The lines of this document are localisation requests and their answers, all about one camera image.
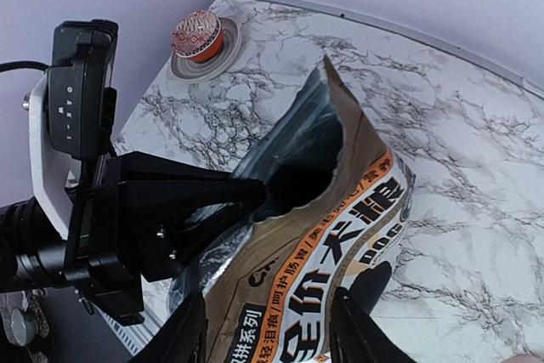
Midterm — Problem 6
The red patterned ceramic bowl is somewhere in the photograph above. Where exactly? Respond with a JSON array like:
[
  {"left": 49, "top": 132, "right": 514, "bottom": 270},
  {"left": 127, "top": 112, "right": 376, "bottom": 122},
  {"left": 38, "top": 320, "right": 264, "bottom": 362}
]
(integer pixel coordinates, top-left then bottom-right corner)
[{"left": 170, "top": 10, "right": 224, "bottom": 63}]

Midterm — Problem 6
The beige ceramic plate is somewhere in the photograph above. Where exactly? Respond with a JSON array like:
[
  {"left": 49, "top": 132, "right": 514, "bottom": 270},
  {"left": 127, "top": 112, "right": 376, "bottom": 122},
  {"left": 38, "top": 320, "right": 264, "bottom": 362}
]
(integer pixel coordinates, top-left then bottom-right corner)
[{"left": 169, "top": 18, "right": 244, "bottom": 82}]

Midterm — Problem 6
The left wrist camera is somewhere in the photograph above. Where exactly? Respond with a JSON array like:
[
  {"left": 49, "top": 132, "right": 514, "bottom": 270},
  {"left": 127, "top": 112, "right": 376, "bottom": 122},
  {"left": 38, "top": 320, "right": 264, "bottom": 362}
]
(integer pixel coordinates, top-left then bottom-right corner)
[{"left": 20, "top": 18, "right": 120, "bottom": 241}]

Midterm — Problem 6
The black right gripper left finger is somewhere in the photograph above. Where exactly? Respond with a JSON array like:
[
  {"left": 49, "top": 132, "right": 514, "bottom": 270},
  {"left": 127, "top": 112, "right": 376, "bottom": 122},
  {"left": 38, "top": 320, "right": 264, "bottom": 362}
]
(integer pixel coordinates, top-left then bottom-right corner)
[{"left": 131, "top": 292, "right": 207, "bottom": 363}]

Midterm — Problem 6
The brown white dog food bag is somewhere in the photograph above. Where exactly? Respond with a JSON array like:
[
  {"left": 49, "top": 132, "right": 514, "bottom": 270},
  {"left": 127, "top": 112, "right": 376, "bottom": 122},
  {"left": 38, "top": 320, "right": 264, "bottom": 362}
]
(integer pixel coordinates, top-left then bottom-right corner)
[{"left": 169, "top": 58, "right": 415, "bottom": 362}]

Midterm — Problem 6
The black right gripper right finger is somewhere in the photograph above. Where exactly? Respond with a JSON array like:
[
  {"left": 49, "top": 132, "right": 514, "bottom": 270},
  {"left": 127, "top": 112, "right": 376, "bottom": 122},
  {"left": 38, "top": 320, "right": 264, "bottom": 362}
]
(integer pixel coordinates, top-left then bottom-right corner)
[{"left": 329, "top": 287, "right": 416, "bottom": 363}]

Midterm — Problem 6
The front aluminium frame rail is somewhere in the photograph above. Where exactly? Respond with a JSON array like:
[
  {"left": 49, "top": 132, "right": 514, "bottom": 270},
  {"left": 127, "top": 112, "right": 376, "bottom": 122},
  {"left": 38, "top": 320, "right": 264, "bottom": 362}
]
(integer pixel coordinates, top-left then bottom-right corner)
[{"left": 99, "top": 309, "right": 163, "bottom": 356}]

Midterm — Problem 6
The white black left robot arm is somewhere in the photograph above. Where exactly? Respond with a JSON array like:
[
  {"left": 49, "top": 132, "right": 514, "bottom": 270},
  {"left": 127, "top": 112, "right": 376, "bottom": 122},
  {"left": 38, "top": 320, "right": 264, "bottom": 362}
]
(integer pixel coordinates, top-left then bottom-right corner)
[{"left": 1, "top": 152, "right": 266, "bottom": 326}]

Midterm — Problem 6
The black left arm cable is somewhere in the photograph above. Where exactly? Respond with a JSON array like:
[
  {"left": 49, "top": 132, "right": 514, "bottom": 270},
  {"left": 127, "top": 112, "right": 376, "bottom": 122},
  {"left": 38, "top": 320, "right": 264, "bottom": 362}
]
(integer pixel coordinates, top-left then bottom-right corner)
[{"left": 0, "top": 60, "right": 54, "bottom": 73}]

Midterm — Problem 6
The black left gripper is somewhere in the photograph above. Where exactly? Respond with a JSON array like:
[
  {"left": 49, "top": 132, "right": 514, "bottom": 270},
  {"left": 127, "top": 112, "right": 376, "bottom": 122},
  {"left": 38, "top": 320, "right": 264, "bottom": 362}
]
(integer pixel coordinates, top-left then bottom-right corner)
[{"left": 64, "top": 151, "right": 266, "bottom": 325}]

